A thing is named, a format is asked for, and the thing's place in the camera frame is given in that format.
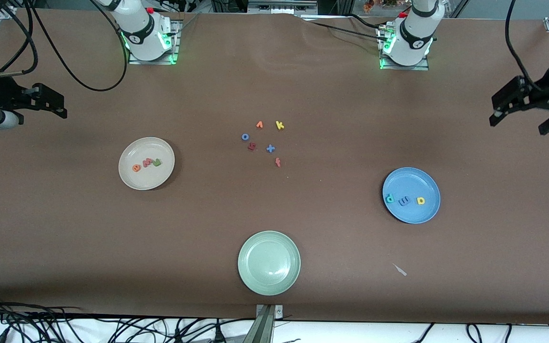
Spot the beige round plate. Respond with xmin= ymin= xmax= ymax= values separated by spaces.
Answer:
xmin=118 ymin=137 xmax=175 ymax=191

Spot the brown table cover sheet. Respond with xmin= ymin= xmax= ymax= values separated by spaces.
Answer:
xmin=0 ymin=7 xmax=549 ymax=325

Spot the blue round plate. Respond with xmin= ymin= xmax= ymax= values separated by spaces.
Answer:
xmin=382 ymin=167 xmax=441 ymax=224

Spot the pale green round plate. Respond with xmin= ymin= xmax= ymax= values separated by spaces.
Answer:
xmin=237 ymin=231 xmax=301 ymax=296

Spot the aluminium profile beam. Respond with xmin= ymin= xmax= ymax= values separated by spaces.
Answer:
xmin=242 ymin=307 xmax=275 ymax=343

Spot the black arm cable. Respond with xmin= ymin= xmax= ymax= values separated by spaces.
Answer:
xmin=505 ymin=0 xmax=542 ymax=91
xmin=0 ymin=0 xmax=128 ymax=92

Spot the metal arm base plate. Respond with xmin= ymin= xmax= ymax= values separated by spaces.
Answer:
xmin=128 ymin=19 xmax=182 ymax=65
xmin=378 ymin=26 xmax=430 ymax=71

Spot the black base cable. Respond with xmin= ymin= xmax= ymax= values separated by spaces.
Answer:
xmin=298 ymin=14 xmax=392 ymax=43

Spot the silver metal frame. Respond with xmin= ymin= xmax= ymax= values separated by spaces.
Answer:
xmin=247 ymin=0 xmax=319 ymax=15

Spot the metal table edge bracket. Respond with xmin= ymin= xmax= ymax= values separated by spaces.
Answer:
xmin=255 ymin=304 xmax=284 ymax=319

